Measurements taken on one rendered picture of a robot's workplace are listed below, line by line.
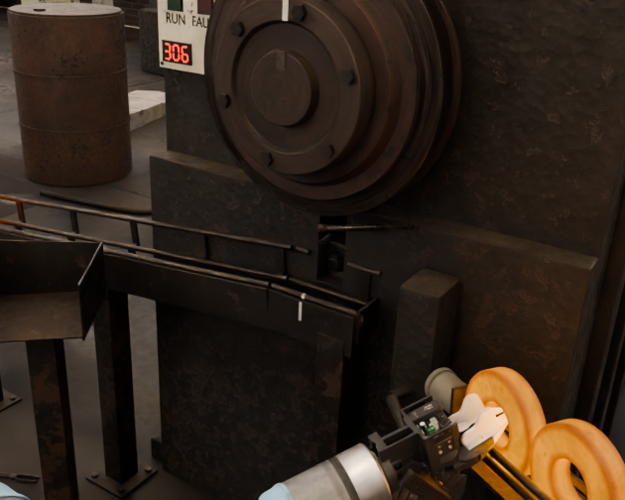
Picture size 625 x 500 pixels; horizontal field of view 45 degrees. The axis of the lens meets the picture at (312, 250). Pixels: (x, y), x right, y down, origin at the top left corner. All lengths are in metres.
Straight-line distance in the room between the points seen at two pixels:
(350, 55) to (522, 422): 0.58
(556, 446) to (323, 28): 0.67
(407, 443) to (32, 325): 0.85
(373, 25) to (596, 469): 0.69
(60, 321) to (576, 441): 1.02
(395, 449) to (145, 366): 1.61
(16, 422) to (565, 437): 1.72
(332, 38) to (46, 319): 0.83
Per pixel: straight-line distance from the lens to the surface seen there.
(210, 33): 1.41
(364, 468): 1.04
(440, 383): 1.26
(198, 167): 1.63
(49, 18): 4.05
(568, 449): 1.03
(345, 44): 1.15
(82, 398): 2.44
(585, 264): 1.30
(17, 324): 1.63
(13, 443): 2.31
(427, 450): 1.06
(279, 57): 1.21
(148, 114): 5.51
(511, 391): 1.10
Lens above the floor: 1.36
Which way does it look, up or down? 24 degrees down
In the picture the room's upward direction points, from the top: 3 degrees clockwise
